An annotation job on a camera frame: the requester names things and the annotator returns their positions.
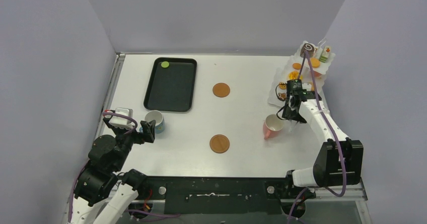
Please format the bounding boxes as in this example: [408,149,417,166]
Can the brown star cookie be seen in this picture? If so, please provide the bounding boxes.
[277,93,287,102]

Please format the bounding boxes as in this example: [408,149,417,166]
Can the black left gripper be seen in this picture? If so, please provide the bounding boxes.
[107,117,156,170]

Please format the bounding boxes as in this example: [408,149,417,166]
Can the near round wooden coaster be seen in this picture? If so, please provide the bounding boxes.
[209,134,230,154]

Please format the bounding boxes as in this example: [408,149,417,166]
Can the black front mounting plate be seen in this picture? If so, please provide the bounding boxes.
[137,176,302,214]

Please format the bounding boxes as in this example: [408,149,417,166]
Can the black serving tray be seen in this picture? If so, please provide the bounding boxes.
[143,57,197,112]

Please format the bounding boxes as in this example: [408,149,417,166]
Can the far round wooden coaster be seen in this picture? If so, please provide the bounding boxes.
[212,83,231,98]

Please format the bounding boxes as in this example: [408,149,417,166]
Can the yellow fruit tart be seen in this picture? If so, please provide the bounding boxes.
[288,70,303,80]

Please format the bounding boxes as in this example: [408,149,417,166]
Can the metal serving tongs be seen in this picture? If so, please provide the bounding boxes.
[288,121,299,133]

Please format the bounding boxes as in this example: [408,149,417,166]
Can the chocolate swirl roll cake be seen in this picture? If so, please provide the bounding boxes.
[300,43,318,58]

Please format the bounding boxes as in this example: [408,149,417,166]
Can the pink ceramic cup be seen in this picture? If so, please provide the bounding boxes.
[263,114,284,139]

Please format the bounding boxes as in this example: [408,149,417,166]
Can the orange macaron sandwich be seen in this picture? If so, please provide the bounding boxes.
[310,57,321,68]

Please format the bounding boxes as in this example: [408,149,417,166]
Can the small patterned orange cookie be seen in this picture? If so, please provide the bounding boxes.
[278,82,287,90]

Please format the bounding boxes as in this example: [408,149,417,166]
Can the green layered cake slice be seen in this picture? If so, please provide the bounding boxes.
[319,46,331,63]

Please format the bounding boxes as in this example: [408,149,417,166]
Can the round wooden coaster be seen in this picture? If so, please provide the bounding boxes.
[209,134,230,154]
[212,83,231,98]

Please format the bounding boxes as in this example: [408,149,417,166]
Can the white three-tier dessert stand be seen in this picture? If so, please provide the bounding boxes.
[267,41,336,108]

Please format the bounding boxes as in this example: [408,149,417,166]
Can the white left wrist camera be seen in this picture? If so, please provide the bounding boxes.
[109,107,134,130]

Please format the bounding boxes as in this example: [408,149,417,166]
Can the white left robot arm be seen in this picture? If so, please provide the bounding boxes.
[67,110,156,223]

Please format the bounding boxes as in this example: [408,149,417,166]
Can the pink strawberry cake slice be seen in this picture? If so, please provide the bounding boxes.
[313,71,323,78]

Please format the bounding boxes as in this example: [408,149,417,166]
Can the green round macaron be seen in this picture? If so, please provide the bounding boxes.
[161,61,170,68]

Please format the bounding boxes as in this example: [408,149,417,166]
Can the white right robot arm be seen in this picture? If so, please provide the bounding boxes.
[281,80,364,197]

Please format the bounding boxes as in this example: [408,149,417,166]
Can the small orange biscuit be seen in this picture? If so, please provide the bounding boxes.
[292,63,302,70]

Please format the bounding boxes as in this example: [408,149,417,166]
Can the blue patterned ceramic cup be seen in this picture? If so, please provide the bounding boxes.
[145,110,165,134]

